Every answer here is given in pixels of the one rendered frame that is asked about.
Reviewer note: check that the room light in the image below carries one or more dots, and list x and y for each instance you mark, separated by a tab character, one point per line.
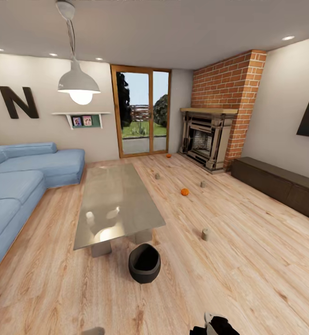
75	79

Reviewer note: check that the cauldron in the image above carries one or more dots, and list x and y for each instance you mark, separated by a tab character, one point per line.
144	263

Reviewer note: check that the sofa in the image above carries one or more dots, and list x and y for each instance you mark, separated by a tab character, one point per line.
26	172

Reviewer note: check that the shelf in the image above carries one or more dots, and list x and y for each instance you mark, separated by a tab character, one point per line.
96	118

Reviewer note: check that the picture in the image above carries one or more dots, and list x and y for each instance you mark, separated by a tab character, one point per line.
77	121
87	120

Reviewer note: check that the wood fireplace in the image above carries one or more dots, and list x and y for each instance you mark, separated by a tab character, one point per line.
205	139

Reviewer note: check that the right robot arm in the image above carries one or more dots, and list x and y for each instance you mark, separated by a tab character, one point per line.
215	324

